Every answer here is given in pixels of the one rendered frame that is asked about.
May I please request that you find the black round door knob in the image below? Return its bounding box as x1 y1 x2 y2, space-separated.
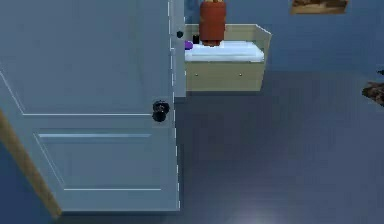
151 99 171 123

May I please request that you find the red-brown cylinder lamp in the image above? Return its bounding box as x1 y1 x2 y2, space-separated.
199 0 227 47

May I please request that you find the pale blue room door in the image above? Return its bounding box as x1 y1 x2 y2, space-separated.
0 0 187 213

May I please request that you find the dark brown house plant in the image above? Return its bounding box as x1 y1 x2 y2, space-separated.
361 68 384 108

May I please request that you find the brown framed wall picture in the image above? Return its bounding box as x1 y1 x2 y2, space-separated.
289 0 350 15

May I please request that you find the tan wooden door frame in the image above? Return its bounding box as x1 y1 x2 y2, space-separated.
0 111 63 218

